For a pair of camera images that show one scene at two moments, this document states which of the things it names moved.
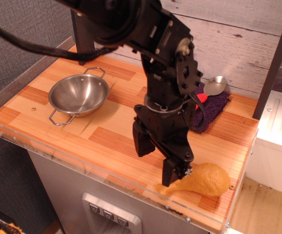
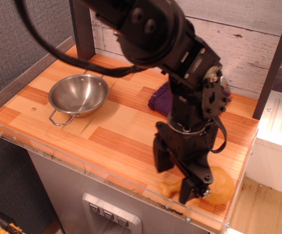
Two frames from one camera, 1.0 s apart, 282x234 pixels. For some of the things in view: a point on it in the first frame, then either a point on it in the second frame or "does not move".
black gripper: [164, 123] -> [191, 148]
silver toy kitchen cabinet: [66, 185] does not move
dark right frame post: [277, 60] does not move
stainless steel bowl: [77, 95] does not move
